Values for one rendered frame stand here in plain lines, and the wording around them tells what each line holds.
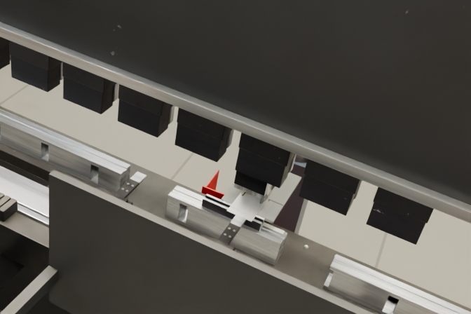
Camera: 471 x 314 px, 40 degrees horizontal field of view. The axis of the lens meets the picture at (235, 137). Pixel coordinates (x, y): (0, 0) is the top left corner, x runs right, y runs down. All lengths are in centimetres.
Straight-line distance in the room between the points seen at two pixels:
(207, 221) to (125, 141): 192
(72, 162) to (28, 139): 18
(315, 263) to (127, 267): 74
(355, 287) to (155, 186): 75
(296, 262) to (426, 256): 167
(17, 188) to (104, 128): 200
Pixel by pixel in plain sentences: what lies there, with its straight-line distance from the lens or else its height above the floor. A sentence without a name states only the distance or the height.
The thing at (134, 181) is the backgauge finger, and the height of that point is 100.
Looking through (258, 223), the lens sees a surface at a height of 100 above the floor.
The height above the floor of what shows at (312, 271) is 88.
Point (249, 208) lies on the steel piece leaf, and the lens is 204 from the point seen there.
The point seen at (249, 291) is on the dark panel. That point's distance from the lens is 144.
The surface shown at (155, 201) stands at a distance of 220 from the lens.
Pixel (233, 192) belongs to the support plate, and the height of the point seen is 100.
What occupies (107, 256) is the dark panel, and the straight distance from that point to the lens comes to 160.
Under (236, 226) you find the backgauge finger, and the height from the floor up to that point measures 100.
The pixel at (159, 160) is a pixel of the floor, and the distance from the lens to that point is 381.
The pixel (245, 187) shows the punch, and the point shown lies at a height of 110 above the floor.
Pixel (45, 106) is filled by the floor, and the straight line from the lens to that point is 421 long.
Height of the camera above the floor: 233
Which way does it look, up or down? 35 degrees down
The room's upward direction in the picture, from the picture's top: 11 degrees clockwise
